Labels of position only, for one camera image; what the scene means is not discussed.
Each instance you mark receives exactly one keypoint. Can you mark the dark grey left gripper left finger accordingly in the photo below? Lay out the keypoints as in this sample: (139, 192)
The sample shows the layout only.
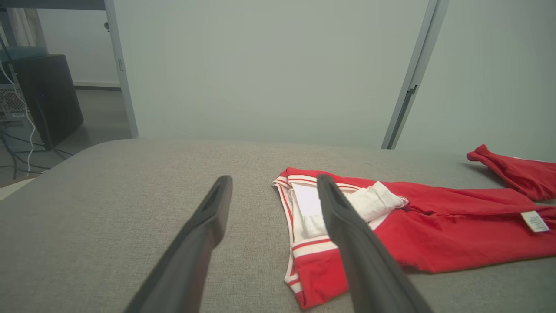
(195, 252)

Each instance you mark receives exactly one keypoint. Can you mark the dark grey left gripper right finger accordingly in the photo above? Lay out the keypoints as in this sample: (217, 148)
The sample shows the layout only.
(365, 261)

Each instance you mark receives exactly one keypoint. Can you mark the red shirt with striped trim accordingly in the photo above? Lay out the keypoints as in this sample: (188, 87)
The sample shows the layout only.
(456, 234)

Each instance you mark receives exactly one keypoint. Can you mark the red shorts with white band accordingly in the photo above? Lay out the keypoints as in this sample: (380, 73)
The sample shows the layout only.
(521, 174)

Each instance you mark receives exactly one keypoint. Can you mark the grey fabric sofa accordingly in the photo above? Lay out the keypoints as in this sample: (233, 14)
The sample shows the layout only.
(130, 182)

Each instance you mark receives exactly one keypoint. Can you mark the black computer tower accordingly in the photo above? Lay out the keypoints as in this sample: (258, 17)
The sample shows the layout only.
(52, 95)

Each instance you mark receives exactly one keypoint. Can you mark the silver mesh computer case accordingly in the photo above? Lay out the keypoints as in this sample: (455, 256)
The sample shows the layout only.
(11, 102)

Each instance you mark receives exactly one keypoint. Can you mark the teal box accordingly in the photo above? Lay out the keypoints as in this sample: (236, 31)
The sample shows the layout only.
(21, 53)

